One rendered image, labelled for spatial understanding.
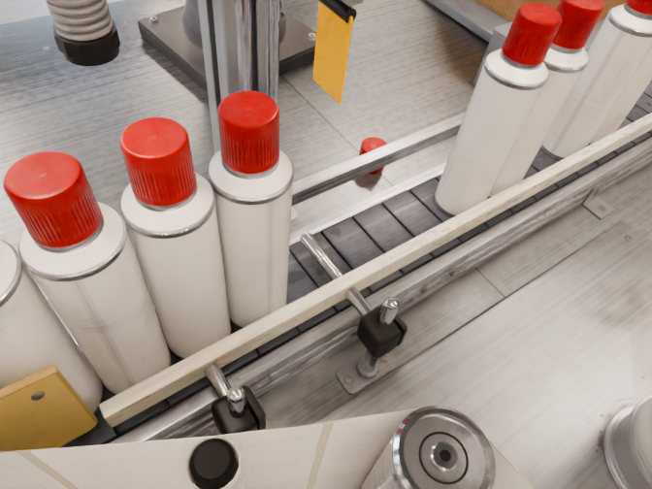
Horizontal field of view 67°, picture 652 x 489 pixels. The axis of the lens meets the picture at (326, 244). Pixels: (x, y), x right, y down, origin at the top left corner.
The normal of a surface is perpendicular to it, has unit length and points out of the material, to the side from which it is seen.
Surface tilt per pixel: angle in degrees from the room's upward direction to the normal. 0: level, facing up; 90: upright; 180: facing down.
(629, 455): 90
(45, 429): 90
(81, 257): 41
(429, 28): 0
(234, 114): 2
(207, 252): 90
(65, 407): 90
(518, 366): 0
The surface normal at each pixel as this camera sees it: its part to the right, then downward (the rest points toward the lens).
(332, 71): -0.82, 0.40
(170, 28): 0.09, -0.60
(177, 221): 0.34, 0.09
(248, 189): 0.07, 0.06
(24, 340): 0.87, 0.44
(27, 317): 0.97, 0.25
